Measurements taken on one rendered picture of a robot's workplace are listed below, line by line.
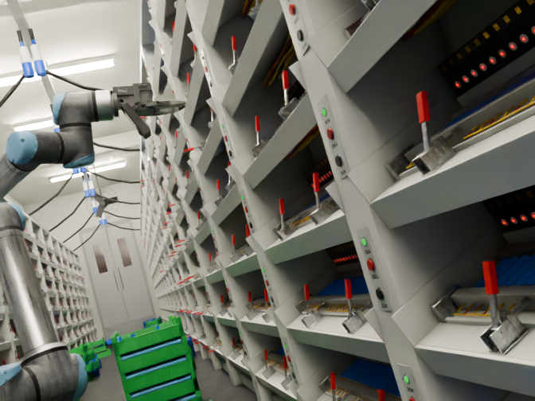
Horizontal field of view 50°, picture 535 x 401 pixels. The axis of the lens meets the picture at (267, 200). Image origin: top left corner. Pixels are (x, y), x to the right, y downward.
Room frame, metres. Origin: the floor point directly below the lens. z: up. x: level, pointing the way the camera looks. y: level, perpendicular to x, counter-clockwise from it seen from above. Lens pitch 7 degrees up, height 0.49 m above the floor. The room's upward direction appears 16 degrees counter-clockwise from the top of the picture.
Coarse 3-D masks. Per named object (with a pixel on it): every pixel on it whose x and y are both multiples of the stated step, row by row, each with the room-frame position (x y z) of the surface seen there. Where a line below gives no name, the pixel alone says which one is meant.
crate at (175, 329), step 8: (176, 320) 2.50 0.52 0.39; (160, 328) 2.67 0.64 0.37; (168, 328) 2.49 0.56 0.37; (176, 328) 2.50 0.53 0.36; (112, 336) 2.59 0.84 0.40; (136, 336) 2.64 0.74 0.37; (144, 336) 2.46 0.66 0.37; (152, 336) 2.47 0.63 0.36; (160, 336) 2.47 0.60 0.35; (168, 336) 2.48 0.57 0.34; (176, 336) 2.49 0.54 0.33; (112, 344) 2.42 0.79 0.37; (120, 344) 2.43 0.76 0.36; (128, 344) 2.44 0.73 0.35; (136, 344) 2.44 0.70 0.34; (144, 344) 2.45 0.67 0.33; (152, 344) 2.46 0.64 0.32; (120, 352) 2.42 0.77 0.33
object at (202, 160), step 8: (216, 112) 1.56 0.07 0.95; (216, 120) 1.59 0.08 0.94; (216, 128) 1.64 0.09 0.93; (216, 136) 1.69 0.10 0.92; (208, 144) 1.82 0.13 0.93; (216, 144) 1.75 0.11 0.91; (224, 144) 2.04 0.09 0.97; (200, 152) 2.15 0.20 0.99; (208, 152) 1.88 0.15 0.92; (216, 152) 2.08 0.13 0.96; (200, 160) 2.04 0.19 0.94; (208, 160) 1.95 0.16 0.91; (200, 168) 2.12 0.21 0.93
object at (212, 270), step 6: (210, 258) 2.65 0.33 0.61; (216, 258) 2.23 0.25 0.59; (204, 264) 2.82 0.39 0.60; (210, 264) 2.65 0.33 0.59; (216, 264) 2.65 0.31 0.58; (204, 270) 2.82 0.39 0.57; (210, 270) 2.64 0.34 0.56; (216, 270) 2.56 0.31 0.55; (210, 276) 2.63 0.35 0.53; (216, 276) 2.48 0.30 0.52; (222, 276) 2.33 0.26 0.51; (210, 282) 2.78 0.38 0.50
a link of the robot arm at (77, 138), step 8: (64, 128) 1.58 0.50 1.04; (72, 128) 1.58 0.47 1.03; (80, 128) 1.59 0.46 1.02; (88, 128) 1.61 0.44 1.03; (64, 136) 1.55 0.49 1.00; (72, 136) 1.57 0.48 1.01; (80, 136) 1.59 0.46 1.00; (88, 136) 1.60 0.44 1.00; (64, 144) 1.54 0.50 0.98; (72, 144) 1.56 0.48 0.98; (80, 144) 1.58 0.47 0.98; (88, 144) 1.60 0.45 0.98; (64, 152) 1.55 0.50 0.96; (72, 152) 1.57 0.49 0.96; (80, 152) 1.59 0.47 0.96; (88, 152) 1.60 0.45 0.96; (64, 160) 1.57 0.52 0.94; (72, 160) 1.58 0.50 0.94; (80, 160) 1.59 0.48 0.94; (88, 160) 1.60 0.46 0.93; (64, 168) 1.61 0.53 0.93; (72, 168) 1.64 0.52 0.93
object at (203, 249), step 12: (144, 48) 2.82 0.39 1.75; (168, 132) 2.82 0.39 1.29; (168, 144) 2.83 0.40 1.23; (180, 168) 2.83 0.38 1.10; (180, 180) 2.82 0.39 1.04; (192, 204) 2.83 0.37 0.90; (192, 216) 2.82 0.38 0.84; (204, 216) 2.84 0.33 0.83; (204, 240) 2.83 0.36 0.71; (204, 252) 2.83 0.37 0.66; (216, 252) 2.84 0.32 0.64; (204, 276) 2.84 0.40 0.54; (216, 288) 2.83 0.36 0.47; (216, 300) 2.83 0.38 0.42; (228, 336) 2.83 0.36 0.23; (228, 360) 2.82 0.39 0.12; (228, 372) 2.90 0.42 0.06; (240, 372) 2.83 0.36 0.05
